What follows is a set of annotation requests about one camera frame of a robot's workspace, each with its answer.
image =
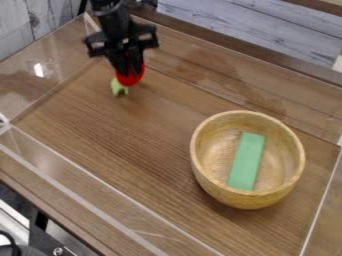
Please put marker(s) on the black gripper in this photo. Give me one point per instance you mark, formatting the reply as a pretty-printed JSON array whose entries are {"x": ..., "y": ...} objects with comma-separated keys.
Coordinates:
[{"x": 142, "y": 37}]

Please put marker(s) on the red plush strawberry toy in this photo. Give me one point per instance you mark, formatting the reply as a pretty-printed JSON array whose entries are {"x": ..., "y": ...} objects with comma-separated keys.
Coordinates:
[{"x": 126, "y": 79}]

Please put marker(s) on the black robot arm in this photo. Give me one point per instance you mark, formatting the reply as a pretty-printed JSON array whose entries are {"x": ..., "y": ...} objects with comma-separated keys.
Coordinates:
[{"x": 106, "y": 7}]

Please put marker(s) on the clear acrylic table barrier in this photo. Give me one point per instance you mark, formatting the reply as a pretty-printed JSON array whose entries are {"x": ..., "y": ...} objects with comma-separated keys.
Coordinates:
[{"x": 102, "y": 161}]

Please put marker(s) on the wooden bowl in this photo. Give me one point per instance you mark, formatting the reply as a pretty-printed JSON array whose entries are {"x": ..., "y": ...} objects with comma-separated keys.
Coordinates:
[{"x": 213, "y": 146}]

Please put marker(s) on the green rectangular block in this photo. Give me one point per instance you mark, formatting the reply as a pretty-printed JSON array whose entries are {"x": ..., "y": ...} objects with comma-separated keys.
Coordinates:
[{"x": 247, "y": 158}]

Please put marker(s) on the clear acrylic corner bracket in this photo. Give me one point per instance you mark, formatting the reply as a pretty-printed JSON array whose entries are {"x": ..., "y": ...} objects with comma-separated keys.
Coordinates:
[{"x": 91, "y": 25}]

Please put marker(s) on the black metal frame bracket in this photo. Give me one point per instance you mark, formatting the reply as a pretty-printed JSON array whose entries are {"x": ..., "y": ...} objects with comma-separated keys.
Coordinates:
[{"x": 42, "y": 240}]

